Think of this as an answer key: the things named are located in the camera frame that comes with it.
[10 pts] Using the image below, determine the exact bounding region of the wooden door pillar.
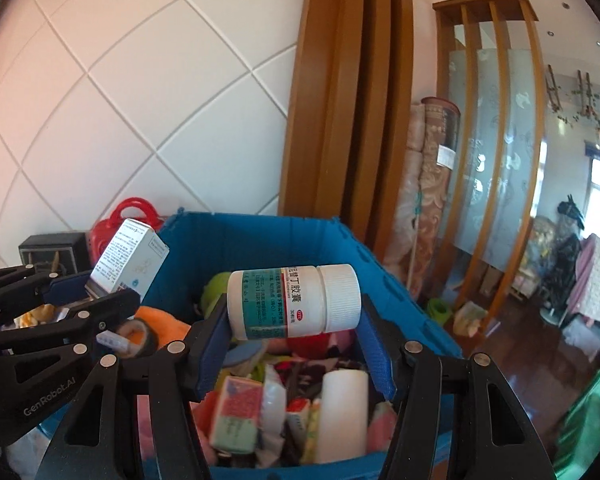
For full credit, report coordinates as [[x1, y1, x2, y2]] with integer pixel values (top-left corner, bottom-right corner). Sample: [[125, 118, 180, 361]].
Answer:
[[278, 0, 416, 261]]

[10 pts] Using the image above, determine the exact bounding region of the wooden glass partition screen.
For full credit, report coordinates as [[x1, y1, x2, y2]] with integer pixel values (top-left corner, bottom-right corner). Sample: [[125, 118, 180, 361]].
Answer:
[[432, 0, 548, 311]]

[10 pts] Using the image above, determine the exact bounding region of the white paper roll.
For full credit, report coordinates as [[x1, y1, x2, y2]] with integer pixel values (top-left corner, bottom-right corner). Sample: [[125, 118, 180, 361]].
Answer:
[[314, 369, 370, 465]]

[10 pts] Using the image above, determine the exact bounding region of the hanging vine wall decoration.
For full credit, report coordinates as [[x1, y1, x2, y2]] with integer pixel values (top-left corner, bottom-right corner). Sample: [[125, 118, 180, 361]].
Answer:
[[545, 65, 600, 131]]

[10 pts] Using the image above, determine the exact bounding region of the white blue medicine box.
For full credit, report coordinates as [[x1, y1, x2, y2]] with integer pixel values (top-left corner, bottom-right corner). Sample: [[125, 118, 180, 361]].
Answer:
[[87, 218, 171, 301]]

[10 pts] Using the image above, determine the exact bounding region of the pink rolled carpet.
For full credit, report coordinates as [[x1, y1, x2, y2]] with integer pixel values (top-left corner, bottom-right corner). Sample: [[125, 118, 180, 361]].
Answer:
[[382, 102, 426, 281]]

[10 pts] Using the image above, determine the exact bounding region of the green rolled yoga mat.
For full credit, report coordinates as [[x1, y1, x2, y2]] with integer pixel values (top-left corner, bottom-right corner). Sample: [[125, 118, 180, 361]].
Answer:
[[426, 297, 453, 328]]

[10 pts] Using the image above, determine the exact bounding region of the white tissue pack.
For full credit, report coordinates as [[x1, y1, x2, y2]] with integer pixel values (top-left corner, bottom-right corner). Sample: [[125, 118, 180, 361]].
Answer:
[[452, 302, 481, 333]]

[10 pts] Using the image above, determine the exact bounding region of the small red white box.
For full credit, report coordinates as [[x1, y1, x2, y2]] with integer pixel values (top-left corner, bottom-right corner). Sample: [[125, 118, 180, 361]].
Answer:
[[209, 377, 263, 453]]

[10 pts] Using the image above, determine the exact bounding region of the blue plastic crate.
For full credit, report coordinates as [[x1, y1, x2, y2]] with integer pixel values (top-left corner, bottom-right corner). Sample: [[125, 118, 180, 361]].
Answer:
[[35, 211, 463, 480]]

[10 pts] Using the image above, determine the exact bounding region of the patterned rolled carpet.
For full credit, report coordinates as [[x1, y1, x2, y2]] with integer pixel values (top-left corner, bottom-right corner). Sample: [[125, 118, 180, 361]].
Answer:
[[410, 96, 461, 301]]

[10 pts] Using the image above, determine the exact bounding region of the red bear-embossed carry case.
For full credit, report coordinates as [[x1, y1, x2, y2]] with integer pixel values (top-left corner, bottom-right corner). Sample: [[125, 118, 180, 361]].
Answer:
[[89, 198, 168, 266]]

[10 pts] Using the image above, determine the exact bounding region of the white medicine bottle teal label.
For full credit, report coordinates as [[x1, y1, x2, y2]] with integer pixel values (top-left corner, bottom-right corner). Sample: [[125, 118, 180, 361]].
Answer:
[[226, 264, 362, 341]]

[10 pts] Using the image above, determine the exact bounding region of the shiny green bag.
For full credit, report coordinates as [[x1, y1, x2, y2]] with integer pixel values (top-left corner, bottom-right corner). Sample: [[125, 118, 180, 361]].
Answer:
[[552, 367, 600, 478]]

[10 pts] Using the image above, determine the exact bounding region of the dark tape roll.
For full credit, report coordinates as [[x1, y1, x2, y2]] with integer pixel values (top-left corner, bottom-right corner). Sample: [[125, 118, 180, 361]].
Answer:
[[115, 320, 158, 358]]

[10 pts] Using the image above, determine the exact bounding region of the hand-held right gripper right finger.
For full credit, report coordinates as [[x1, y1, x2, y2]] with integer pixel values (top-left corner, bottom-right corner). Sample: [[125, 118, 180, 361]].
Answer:
[[355, 294, 556, 480]]

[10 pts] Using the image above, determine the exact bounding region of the green plush toy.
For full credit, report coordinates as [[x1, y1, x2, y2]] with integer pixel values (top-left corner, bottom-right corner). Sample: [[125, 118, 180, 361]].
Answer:
[[202, 272, 231, 318]]

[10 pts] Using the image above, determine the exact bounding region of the orange plush toy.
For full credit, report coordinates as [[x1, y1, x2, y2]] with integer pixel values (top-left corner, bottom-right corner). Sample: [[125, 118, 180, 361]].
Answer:
[[135, 307, 192, 351]]

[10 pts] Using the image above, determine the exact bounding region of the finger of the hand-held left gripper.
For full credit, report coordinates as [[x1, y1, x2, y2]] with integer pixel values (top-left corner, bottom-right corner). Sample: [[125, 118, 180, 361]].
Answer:
[[0, 264, 93, 311], [0, 287, 141, 357]]

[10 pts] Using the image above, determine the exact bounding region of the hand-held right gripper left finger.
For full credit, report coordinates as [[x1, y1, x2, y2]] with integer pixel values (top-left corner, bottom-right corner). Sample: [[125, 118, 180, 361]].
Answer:
[[37, 292, 231, 480]]

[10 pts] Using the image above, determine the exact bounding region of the clothes rack with laundry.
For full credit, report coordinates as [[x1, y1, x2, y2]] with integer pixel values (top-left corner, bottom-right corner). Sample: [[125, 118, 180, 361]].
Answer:
[[565, 232, 600, 333]]

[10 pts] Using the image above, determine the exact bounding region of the black gift box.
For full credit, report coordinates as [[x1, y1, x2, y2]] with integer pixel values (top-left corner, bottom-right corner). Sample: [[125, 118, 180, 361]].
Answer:
[[19, 232, 88, 273]]

